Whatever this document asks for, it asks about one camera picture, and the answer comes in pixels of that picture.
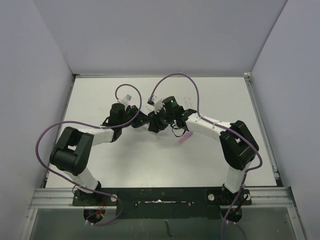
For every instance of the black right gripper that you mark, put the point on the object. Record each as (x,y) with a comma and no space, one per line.
(155,125)

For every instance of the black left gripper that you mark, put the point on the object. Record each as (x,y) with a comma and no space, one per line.
(140,120)

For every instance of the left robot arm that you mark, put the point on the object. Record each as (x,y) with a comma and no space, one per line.
(72,151)

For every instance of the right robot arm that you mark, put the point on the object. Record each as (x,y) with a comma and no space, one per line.
(237,143)

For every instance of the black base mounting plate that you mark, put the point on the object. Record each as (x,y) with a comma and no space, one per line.
(164,202)

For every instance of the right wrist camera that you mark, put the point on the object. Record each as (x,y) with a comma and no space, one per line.
(157,103)

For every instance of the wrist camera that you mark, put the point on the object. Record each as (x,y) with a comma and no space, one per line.
(125,100)
(157,103)

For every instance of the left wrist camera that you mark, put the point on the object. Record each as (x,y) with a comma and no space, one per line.
(125,100)

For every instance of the right side aluminium rail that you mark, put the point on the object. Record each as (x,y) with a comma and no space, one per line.
(248,82)

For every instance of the aluminium frame rail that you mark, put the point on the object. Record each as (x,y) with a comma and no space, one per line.
(273,215)

